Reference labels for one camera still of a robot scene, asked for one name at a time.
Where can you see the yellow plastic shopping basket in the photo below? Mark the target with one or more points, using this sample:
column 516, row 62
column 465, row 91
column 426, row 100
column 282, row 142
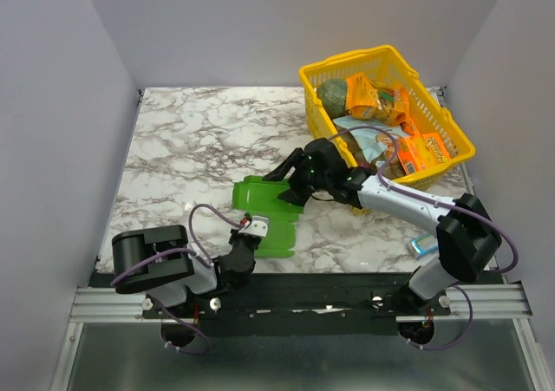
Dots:
column 384, row 63

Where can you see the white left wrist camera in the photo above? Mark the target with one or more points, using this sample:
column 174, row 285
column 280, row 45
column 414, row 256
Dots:
column 257, row 227

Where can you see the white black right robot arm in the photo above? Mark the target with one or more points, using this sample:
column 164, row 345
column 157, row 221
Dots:
column 465, row 236

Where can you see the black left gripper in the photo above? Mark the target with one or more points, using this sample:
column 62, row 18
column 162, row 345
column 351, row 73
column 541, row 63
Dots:
column 234, row 235

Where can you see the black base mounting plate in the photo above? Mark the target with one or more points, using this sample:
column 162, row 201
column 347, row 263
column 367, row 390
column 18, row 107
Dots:
column 283, row 305

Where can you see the light blue snack bag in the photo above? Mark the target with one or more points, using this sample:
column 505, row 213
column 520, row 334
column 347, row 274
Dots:
column 369, row 146

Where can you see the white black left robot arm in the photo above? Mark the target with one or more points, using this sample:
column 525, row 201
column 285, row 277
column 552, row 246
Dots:
column 159, row 262

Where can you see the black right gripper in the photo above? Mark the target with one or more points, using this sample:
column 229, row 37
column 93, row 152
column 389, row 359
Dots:
column 299, row 176

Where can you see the green paper box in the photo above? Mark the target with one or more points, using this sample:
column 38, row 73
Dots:
column 258, row 197

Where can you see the small blue white packet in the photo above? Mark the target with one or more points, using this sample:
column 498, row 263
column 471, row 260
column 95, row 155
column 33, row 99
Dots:
column 423, row 245

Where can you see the orange cracker box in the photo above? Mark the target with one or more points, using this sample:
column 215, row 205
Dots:
column 421, row 152

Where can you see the orange snack bag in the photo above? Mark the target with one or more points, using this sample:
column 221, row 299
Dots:
column 375, row 100

